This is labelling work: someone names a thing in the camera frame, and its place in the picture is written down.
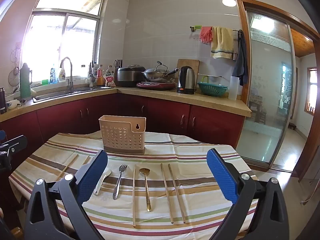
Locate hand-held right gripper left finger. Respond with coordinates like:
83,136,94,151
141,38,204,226
24,149,108,240

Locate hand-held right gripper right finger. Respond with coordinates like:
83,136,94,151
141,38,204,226
206,148,287,240

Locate stainless steel fork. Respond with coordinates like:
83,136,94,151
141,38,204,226
113,164,128,200

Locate beige perforated utensil basket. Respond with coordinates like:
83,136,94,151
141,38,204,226
99,115,147,155

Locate gold metal spoon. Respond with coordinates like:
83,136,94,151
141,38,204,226
139,167,152,212

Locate striped tablecloth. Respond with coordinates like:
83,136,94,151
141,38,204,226
9,131,258,240

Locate black insulated bottle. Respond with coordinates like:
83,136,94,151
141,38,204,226
0,87,7,115

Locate green thermos flask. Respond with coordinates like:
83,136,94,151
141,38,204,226
19,63,33,100

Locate hanging mesh strainer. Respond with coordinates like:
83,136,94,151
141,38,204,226
8,47,20,87

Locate stainless steel sink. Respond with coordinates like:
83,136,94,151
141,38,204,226
34,86,112,103

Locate beige stone countertop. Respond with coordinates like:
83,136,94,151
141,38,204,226
0,86,252,123

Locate wooden chair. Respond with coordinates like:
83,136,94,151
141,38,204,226
247,97,268,123

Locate blue label detergent bottle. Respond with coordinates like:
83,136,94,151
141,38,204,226
49,64,57,84

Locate sliding glass door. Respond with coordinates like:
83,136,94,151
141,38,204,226
236,7,298,168

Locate white spray bottle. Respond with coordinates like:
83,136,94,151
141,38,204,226
58,62,67,82

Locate dark red kitchen cabinet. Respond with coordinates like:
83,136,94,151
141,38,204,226
0,92,247,170

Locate steel sink faucet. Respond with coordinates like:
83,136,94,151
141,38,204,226
59,57,75,93

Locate green plastic colander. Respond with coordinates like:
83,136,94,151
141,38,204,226
197,81,229,97

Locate translucent plastic cup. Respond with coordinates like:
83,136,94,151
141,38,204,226
228,76,240,101

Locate red and white bag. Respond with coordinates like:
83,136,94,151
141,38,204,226
104,73,116,88

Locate orange liquid bottle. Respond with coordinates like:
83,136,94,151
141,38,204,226
97,64,105,86

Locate steel electric kettle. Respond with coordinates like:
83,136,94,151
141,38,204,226
177,66,196,95

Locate kitchen window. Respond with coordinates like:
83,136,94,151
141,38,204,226
21,0,109,85

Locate grey rice cooker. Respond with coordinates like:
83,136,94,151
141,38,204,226
117,65,146,88

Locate red induction cooktop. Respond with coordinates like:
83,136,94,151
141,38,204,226
136,81,176,90

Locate dark blue cloth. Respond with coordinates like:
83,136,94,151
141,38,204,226
233,31,248,87

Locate wooden cutting board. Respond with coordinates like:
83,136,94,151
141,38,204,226
177,59,200,79

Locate steel wok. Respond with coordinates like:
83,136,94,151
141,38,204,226
141,67,180,82

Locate wooden framed window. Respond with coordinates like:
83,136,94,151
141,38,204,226
304,66,320,117

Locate steel wok lid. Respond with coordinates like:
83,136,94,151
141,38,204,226
145,61,168,73

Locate yellow towel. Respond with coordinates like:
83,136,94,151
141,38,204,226
210,26,235,60

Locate pink rubber gloves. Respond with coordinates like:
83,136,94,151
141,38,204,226
199,26,213,44

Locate white hose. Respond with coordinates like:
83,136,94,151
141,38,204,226
301,175,320,205

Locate sieve with green handle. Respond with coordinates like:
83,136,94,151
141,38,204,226
197,73,223,83

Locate steel towel rail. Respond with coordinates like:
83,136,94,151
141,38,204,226
189,25,243,34

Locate wooden door frame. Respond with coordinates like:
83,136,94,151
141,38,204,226
235,0,320,180

